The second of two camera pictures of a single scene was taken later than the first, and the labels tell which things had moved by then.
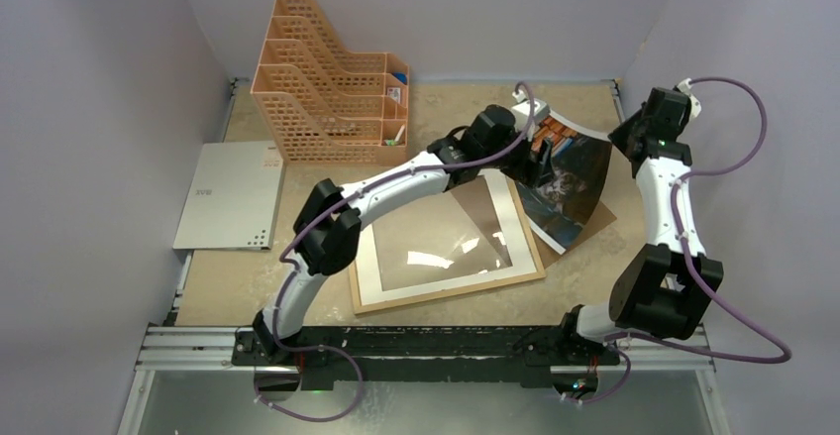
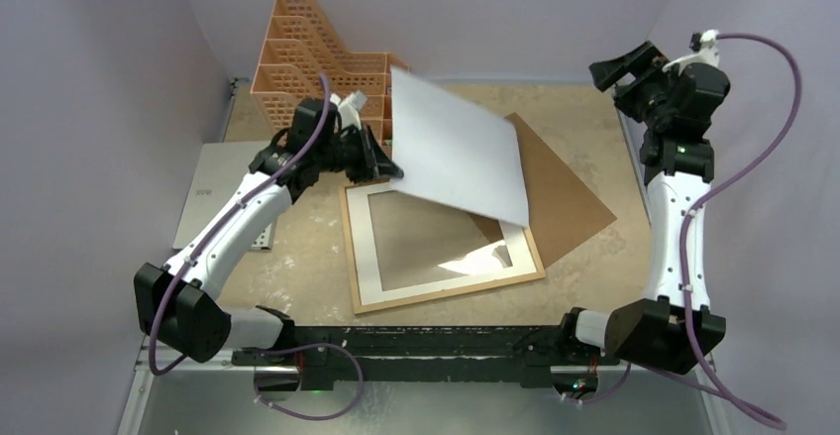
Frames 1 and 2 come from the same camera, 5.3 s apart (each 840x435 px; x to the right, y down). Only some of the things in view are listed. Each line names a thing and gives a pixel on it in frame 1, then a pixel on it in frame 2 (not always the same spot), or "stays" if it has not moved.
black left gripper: [534, 173] to [374, 163]
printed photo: [570, 198] to [455, 151]
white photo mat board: [513, 229] stays
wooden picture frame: [453, 235] stays
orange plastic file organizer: [327, 106] stays
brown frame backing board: [474, 195] to [562, 211]
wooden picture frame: [464, 241] stays
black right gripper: [627, 137] to [639, 76]
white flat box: [236, 198] stays
